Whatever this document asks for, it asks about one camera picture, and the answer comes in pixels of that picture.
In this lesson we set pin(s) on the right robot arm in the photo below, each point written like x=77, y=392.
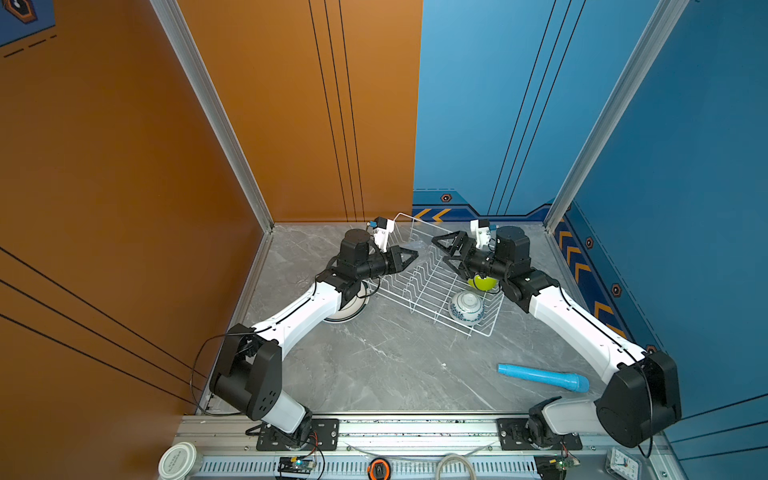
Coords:
x=642, y=393

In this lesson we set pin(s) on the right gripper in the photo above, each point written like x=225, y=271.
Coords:
x=462, y=240

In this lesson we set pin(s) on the green circuit board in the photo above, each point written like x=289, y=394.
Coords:
x=296, y=467

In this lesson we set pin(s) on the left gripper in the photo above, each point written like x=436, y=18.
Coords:
x=393, y=260

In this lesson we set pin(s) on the orange black tape measure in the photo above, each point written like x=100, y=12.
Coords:
x=379, y=469

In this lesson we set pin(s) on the white wire dish rack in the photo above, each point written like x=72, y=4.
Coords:
x=428, y=285

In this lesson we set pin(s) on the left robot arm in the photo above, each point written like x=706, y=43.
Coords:
x=247, y=374

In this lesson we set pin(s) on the light blue cylinder tube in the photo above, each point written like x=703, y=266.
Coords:
x=568, y=381

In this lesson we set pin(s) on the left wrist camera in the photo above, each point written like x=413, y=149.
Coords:
x=382, y=228

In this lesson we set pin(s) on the lime green bowl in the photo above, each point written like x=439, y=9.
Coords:
x=483, y=283

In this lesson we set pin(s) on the blue white porcelain bowl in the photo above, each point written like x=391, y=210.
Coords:
x=467, y=307

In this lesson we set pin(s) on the white alarm clock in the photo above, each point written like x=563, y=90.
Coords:
x=621, y=465

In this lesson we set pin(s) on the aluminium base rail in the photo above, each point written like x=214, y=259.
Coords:
x=418, y=446

